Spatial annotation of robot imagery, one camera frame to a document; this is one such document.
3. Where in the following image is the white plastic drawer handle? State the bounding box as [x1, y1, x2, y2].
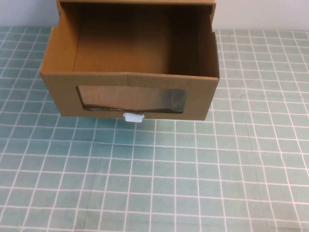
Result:
[123, 112, 145, 123]

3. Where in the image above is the cardboard drawer with window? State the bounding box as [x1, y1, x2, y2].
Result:
[40, 1, 221, 121]

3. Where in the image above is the cardboard shoe box shell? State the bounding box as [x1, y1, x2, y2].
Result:
[56, 0, 217, 33]

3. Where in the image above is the green checked tablecloth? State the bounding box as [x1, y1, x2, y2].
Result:
[0, 26, 309, 232]

